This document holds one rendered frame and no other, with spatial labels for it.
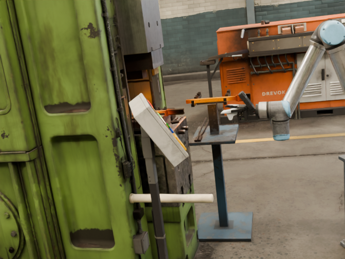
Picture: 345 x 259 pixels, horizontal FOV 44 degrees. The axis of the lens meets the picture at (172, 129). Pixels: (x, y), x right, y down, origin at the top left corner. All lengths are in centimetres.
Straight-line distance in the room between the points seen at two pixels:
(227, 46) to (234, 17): 404
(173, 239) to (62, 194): 71
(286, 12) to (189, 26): 212
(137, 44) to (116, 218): 93
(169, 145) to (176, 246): 101
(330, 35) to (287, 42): 342
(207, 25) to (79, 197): 782
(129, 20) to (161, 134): 77
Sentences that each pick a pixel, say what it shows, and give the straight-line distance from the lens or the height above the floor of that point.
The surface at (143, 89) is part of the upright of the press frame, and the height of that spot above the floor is 110.
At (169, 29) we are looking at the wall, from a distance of 1004.
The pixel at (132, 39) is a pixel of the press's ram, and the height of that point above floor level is 144.
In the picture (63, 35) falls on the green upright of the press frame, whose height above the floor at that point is 151.
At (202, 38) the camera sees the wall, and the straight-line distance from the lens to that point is 996.
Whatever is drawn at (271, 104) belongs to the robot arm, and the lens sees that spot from 240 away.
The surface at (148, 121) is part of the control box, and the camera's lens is 177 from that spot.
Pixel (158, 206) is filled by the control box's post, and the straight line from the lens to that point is 207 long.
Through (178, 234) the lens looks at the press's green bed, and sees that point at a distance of 265.
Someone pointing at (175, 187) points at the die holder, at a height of 59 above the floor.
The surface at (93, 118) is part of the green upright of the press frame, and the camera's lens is 221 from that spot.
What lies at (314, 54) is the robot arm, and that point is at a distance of 249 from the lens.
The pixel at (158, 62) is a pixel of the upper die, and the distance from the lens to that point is 247.
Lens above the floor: 155
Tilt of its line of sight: 15 degrees down
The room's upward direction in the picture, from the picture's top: 7 degrees counter-clockwise
